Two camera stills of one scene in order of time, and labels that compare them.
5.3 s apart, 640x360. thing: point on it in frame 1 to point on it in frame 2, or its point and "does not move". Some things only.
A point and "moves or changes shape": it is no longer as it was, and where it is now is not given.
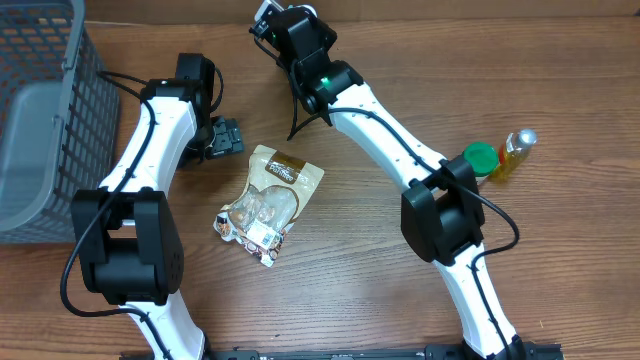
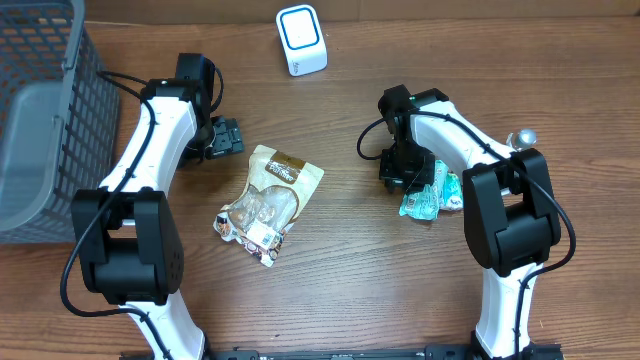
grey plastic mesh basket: [59, 120] does not move
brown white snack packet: [279, 188] does not move
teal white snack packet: [266, 3] moves or changes shape
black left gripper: [230, 137] does not move
